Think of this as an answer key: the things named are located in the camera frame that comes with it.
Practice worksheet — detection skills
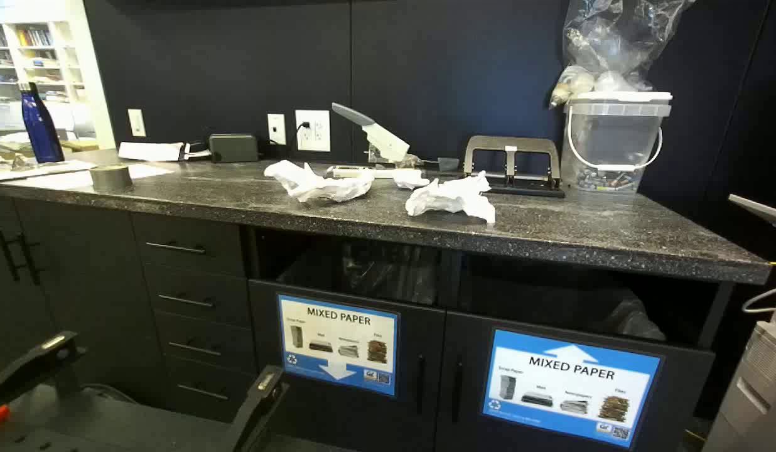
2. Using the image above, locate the printed white paper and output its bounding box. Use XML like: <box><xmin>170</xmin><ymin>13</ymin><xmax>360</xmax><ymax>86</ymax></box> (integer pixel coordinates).
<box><xmin>389</xmin><ymin>165</ymin><xmax>431</xmax><ymax>194</ymax></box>

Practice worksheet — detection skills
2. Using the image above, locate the small white paper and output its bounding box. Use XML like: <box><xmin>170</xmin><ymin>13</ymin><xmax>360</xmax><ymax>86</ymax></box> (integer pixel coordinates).
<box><xmin>436</xmin><ymin>168</ymin><xmax>495</xmax><ymax>198</ymax></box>

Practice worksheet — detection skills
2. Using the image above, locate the black bin liner bag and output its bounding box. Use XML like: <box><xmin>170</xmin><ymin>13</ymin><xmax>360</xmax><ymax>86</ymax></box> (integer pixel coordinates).
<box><xmin>485</xmin><ymin>273</ymin><xmax>670</xmax><ymax>343</ymax></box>
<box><xmin>274</xmin><ymin>238</ymin><xmax>448</xmax><ymax>308</ymax></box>

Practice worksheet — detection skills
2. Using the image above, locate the black tilt-out bin door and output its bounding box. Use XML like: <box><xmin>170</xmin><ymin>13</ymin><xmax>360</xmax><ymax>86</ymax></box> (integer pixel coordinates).
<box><xmin>246</xmin><ymin>277</ymin><xmax>449</xmax><ymax>452</ymax></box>

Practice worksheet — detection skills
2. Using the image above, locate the black recycling bin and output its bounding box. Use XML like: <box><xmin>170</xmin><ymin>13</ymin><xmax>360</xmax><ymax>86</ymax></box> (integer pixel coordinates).
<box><xmin>435</xmin><ymin>308</ymin><xmax>719</xmax><ymax>452</ymax></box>

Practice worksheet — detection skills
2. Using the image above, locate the black counter cabinet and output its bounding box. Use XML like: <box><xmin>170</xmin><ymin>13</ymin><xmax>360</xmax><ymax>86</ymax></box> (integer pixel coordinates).
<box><xmin>0</xmin><ymin>194</ymin><xmax>740</xmax><ymax>452</ymax></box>

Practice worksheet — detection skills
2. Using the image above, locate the wide white outlet plate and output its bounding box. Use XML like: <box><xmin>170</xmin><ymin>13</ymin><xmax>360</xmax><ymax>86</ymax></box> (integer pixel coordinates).
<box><xmin>292</xmin><ymin>105</ymin><xmax>335</xmax><ymax>156</ymax></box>

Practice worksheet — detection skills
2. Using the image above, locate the mixed paper sign down arrow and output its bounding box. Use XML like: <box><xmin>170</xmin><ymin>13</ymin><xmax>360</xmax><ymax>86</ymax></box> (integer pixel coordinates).
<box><xmin>274</xmin><ymin>288</ymin><xmax>404</xmax><ymax>400</ymax></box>

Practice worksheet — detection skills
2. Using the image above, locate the black box device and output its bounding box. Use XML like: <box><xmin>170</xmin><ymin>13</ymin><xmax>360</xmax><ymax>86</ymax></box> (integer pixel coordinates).
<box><xmin>205</xmin><ymin>131</ymin><xmax>262</xmax><ymax>165</ymax></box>

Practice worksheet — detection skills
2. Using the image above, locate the black cabinet drawer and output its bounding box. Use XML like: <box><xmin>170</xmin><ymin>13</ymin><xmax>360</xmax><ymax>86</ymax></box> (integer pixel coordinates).
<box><xmin>160</xmin><ymin>358</ymin><xmax>257</xmax><ymax>421</ymax></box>
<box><xmin>144</xmin><ymin>269</ymin><xmax>254</xmax><ymax>326</ymax></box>
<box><xmin>154</xmin><ymin>312</ymin><xmax>257</xmax><ymax>375</ymax></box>
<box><xmin>128</xmin><ymin>210</ymin><xmax>249</xmax><ymax>279</ymax></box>

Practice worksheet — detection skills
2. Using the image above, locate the white black handheld device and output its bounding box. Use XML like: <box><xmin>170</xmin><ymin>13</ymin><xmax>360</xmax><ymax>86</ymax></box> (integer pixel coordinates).
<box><xmin>179</xmin><ymin>144</ymin><xmax>213</xmax><ymax>163</ymax></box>

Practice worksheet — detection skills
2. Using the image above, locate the clear plastic bucket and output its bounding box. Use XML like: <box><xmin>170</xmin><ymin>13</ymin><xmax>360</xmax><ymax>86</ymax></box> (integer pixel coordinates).
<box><xmin>559</xmin><ymin>87</ymin><xmax>675</xmax><ymax>200</ymax></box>

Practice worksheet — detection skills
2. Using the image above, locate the large white paper sheet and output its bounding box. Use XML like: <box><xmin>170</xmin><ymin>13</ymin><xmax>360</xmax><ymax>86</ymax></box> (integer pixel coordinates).
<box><xmin>58</xmin><ymin>160</ymin><xmax>180</xmax><ymax>185</ymax></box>

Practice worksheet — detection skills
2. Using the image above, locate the mixed paper sign up arrow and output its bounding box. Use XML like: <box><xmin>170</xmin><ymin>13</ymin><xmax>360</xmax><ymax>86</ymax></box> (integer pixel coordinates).
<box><xmin>480</xmin><ymin>326</ymin><xmax>664</xmax><ymax>450</ymax></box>

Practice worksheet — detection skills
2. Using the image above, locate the white folded paper stack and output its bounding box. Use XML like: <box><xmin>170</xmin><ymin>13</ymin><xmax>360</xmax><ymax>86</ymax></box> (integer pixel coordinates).
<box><xmin>115</xmin><ymin>139</ymin><xmax>188</xmax><ymax>165</ymax></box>

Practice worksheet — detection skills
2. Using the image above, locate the tape roll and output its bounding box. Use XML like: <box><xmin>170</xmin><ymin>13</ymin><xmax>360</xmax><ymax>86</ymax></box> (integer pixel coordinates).
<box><xmin>89</xmin><ymin>160</ymin><xmax>136</xmax><ymax>190</ymax></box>

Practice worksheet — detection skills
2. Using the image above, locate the clear plastic bag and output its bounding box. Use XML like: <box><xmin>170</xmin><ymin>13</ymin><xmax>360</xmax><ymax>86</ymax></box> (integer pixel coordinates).
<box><xmin>547</xmin><ymin>0</ymin><xmax>701</xmax><ymax>110</ymax></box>

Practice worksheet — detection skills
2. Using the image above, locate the black cabinet door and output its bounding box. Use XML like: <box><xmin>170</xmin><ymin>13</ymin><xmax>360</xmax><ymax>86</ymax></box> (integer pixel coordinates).
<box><xmin>0</xmin><ymin>198</ymin><xmax>28</xmax><ymax>375</ymax></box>
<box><xmin>17</xmin><ymin>198</ymin><xmax>169</xmax><ymax>397</ymax></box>

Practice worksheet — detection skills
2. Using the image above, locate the white bookshelf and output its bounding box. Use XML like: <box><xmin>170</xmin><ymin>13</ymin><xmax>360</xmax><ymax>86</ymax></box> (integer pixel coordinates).
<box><xmin>0</xmin><ymin>0</ymin><xmax>117</xmax><ymax>156</ymax></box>

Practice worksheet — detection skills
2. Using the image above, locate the blue water bottle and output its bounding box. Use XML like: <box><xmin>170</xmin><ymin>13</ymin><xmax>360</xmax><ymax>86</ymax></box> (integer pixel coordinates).
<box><xmin>17</xmin><ymin>80</ymin><xmax>67</xmax><ymax>165</ymax></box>

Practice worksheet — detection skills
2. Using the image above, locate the black clamp bar orange tip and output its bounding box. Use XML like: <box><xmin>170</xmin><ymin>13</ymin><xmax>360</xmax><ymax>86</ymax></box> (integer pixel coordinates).
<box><xmin>0</xmin><ymin>328</ymin><xmax>85</xmax><ymax>436</ymax></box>

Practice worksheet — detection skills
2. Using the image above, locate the grey office printer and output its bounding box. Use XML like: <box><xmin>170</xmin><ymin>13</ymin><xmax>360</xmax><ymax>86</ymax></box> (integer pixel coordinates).
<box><xmin>701</xmin><ymin>190</ymin><xmax>776</xmax><ymax>452</ymax></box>

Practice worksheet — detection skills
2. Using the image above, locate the small white wall plate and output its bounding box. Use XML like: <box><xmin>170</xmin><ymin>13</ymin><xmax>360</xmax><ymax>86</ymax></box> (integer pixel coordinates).
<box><xmin>263</xmin><ymin>110</ymin><xmax>288</xmax><ymax>150</ymax></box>

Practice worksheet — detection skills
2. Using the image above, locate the black bin door handle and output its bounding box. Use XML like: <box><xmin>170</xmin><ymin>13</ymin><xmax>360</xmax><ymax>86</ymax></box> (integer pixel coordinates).
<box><xmin>413</xmin><ymin>348</ymin><xmax>430</xmax><ymax>415</ymax></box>
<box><xmin>448</xmin><ymin>357</ymin><xmax>468</xmax><ymax>428</ymax></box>

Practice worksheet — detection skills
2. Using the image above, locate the white wall switch plate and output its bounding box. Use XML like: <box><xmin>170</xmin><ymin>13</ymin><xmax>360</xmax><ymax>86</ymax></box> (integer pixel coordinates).
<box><xmin>125</xmin><ymin>105</ymin><xmax>149</xmax><ymax>140</ymax></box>

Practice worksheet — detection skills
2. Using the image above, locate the black cabinet door handle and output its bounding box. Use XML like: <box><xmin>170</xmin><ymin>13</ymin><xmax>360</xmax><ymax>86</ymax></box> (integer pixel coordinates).
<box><xmin>0</xmin><ymin>228</ymin><xmax>22</xmax><ymax>283</ymax></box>
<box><xmin>17</xmin><ymin>234</ymin><xmax>46</xmax><ymax>288</ymax></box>

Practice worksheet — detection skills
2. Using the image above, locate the white printer cable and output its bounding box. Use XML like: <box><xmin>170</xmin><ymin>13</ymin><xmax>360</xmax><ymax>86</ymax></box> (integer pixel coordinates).
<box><xmin>740</xmin><ymin>258</ymin><xmax>776</xmax><ymax>318</ymax></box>

